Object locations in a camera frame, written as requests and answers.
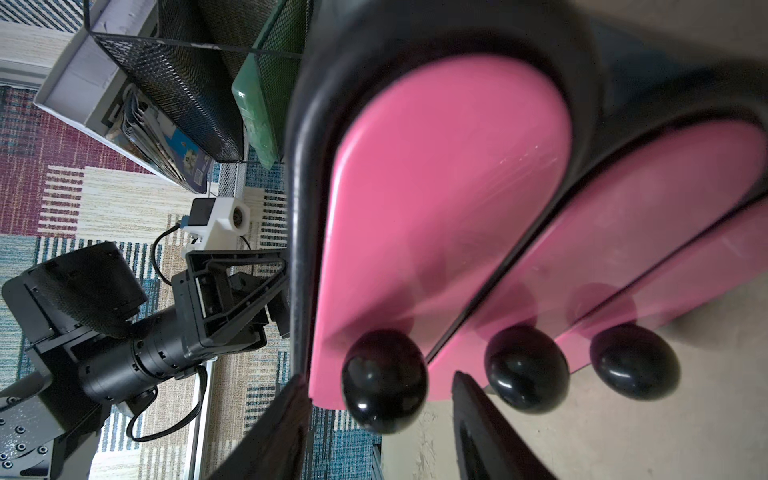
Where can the white folio box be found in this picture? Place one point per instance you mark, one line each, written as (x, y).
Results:
(88, 90)

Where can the pink middle drawer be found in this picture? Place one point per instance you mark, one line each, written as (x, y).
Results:
(645, 205)

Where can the black mesh shelf rack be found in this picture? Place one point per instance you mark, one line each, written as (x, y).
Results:
(197, 51)

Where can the green book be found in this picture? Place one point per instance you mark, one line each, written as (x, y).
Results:
(264, 84)

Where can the black pink drawer unit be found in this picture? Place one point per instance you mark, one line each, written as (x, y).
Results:
(623, 88)

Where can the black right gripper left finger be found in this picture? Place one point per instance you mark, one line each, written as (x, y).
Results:
(274, 447)

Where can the pink bottom drawer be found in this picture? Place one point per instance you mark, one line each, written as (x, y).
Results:
(618, 338)

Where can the pink top drawer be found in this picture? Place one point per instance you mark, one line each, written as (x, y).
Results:
(433, 184)

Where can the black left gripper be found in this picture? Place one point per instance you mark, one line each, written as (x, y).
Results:
(225, 298)

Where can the pink drawer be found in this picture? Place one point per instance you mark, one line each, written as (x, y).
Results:
(618, 338)
(433, 184)
(645, 205)

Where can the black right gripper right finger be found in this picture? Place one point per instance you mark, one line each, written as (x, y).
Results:
(486, 444)

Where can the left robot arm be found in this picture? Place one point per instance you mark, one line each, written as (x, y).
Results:
(91, 350)

